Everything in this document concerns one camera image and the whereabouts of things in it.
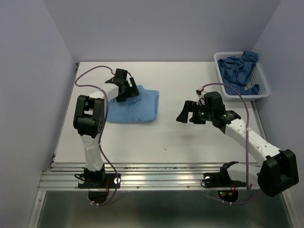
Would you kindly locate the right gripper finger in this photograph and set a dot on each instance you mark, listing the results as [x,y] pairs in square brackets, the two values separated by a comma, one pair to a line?
[190,106]
[183,117]

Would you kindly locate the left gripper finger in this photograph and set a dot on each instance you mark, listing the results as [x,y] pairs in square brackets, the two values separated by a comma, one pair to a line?
[133,87]
[123,96]

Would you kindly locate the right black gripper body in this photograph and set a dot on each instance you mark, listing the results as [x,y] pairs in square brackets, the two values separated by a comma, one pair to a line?
[204,114]

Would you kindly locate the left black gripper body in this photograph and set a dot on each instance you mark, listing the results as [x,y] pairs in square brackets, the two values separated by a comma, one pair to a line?
[127,89]

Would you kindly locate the light blue long sleeve shirt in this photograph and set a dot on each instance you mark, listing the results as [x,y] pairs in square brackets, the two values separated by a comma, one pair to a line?
[138,109]

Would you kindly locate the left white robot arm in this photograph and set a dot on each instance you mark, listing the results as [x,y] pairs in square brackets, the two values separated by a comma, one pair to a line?
[89,120]

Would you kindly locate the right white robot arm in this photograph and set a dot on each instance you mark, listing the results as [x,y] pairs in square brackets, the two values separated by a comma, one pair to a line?
[276,170]

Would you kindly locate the dark blue patterned shirt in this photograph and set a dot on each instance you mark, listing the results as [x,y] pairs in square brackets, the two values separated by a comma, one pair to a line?
[236,73]

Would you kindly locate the white plastic basket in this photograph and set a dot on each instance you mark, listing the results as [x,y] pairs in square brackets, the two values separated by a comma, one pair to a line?
[257,77]

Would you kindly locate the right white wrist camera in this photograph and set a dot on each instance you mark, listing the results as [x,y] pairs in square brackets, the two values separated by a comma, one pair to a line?
[200,93]

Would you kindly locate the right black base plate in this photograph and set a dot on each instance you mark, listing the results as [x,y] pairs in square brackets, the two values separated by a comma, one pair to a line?
[219,180]

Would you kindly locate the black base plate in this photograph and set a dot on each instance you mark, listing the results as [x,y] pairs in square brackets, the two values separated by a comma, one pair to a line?
[219,180]
[112,181]

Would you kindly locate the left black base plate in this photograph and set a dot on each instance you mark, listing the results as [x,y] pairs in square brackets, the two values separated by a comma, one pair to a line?
[112,181]

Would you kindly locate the aluminium mounting rail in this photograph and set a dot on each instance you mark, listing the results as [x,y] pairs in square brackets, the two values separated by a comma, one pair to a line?
[134,176]

